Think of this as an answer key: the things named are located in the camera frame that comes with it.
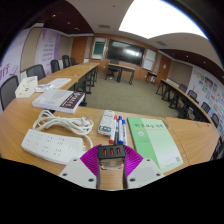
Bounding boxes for white cardboard box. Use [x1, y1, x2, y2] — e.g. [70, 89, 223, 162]
[14, 75, 39, 99]

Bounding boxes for small wooden side table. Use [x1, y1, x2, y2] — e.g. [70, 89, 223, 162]
[145, 70, 158, 84]

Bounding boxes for white power strip cable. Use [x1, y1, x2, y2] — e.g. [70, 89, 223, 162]
[32, 109, 95, 150]

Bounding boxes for white wall whiteboard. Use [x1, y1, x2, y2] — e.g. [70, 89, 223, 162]
[142, 48, 157, 72]

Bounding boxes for wooden desk with dark legs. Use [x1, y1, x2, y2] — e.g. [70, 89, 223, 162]
[106, 62, 136, 85]

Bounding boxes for white book with maroon spine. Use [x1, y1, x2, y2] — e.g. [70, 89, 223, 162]
[31, 88, 86, 115]

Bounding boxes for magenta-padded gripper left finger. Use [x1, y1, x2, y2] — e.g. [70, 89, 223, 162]
[58, 143, 102, 190]

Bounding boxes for black swivel desk chair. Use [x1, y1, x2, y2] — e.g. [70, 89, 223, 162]
[105, 59, 120, 80]

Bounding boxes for clear plastic packet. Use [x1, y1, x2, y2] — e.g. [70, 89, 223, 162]
[34, 83, 56, 94]

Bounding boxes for row of black office chairs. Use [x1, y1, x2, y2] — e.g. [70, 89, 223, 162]
[49, 54, 78, 74]
[178, 83, 224, 138]

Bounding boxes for long wooden conference table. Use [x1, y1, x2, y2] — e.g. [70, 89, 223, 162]
[155, 78, 211, 124]

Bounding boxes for large bright ceiling light panel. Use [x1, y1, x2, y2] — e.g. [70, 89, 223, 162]
[118, 0, 208, 40]

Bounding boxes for white paper sheets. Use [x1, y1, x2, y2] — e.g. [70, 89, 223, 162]
[43, 77, 72, 90]

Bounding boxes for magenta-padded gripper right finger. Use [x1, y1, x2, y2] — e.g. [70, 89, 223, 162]
[122, 145, 165, 190]

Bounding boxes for large black wall screen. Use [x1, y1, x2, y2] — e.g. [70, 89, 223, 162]
[105, 38, 146, 67]

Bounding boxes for green booklet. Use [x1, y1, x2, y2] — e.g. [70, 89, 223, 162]
[127, 116, 185, 174]

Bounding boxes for green wall board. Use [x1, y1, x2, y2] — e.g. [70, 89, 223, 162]
[91, 37, 107, 61]

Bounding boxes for white remote control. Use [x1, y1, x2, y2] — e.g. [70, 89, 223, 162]
[97, 109, 116, 136]

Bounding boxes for red whiteboard marker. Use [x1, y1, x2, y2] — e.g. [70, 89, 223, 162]
[109, 115, 119, 145]

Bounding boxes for black mesh office chair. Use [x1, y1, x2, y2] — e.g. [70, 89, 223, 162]
[25, 64, 47, 82]
[0, 75, 20, 111]

